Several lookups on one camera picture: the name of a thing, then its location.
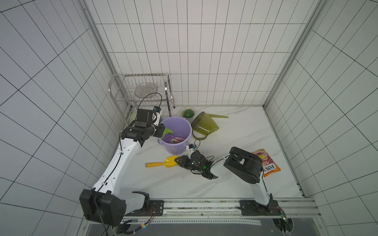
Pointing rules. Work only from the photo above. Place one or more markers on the pale green bowl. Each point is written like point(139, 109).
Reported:
point(132, 116)

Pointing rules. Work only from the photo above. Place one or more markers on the colourful snack packet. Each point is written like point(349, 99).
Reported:
point(269, 165)

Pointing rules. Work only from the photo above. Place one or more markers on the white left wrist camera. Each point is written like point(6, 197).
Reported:
point(156, 115)

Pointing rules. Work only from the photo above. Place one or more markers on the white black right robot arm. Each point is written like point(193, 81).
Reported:
point(243, 164)

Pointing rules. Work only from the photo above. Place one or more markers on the clear glass plate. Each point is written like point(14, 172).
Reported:
point(146, 90)

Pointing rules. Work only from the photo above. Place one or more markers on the metal dish rack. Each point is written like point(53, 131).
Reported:
point(131, 91)

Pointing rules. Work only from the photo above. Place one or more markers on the light green wooden-handle spade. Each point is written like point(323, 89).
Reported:
point(176, 141)

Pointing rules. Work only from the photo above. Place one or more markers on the small bowl with green ball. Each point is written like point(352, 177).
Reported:
point(187, 113)

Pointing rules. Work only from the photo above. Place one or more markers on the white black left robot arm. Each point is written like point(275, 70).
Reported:
point(118, 174)

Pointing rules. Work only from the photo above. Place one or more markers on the yellow plastic toy shovel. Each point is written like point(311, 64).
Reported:
point(169, 162)

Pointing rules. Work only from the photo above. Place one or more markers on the green trowel orange handle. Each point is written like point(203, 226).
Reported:
point(167, 131)

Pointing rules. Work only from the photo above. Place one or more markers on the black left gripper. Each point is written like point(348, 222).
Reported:
point(161, 128)

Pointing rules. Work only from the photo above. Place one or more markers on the purple pink toy shovel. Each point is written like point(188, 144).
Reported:
point(168, 137)

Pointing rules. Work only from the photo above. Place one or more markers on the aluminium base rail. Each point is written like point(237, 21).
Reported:
point(224, 211)

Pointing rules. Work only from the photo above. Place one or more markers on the purple plastic bucket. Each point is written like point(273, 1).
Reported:
point(180, 127)

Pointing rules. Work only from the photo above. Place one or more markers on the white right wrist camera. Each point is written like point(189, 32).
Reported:
point(191, 148)

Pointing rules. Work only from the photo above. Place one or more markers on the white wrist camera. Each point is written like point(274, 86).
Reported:
point(191, 148)
point(156, 115)

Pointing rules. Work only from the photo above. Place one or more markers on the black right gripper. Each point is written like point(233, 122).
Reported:
point(185, 161)

